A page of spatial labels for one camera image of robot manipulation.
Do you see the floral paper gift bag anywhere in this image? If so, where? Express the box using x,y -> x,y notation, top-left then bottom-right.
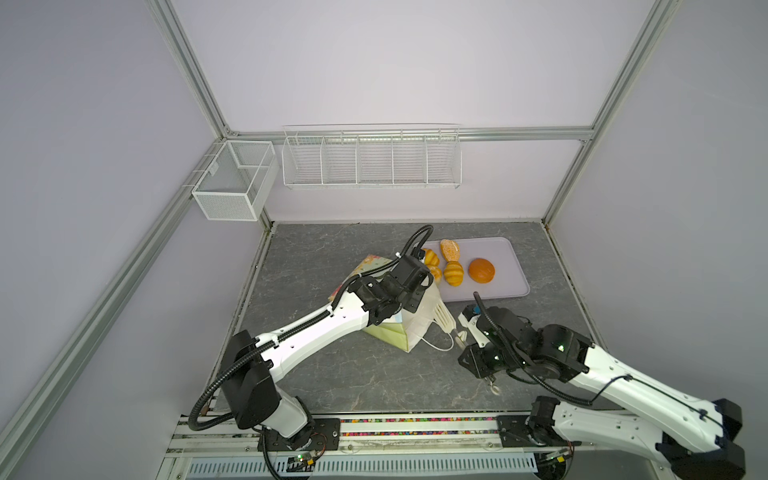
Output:
364,285 -> 455,353

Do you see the yellow fake bread roll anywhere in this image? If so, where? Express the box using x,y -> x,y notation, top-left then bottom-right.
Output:
423,248 -> 440,267

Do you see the striped yellow fake bread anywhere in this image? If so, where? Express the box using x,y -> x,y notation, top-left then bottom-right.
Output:
443,261 -> 464,287

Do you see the round orange fake bun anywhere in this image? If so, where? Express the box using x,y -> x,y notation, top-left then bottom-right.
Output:
468,258 -> 496,284

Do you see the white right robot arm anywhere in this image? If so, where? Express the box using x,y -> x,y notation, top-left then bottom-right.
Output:
458,305 -> 746,479

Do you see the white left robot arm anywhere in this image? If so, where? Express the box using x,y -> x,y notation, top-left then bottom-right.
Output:
187,255 -> 434,443

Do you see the lavender plastic tray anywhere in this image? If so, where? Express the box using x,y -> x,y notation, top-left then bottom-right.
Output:
422,237 -> 530,303

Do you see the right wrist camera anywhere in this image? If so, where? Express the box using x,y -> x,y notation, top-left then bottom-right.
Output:
458,304 -> 489,348

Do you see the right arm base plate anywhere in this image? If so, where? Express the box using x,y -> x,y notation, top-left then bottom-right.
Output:
496,414 -> 583,448

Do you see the long white wire basket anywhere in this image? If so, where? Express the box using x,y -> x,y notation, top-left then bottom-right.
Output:
281,123 -> 463,189

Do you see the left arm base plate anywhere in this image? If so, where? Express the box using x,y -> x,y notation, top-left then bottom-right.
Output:
258,417 -> 341,452

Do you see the white mesh wall box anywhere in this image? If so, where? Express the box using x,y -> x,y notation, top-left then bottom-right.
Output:
192,140 -> 279,222

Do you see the aluminium mounting rail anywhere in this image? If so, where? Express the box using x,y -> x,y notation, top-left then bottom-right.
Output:
157,412 -> 674,479

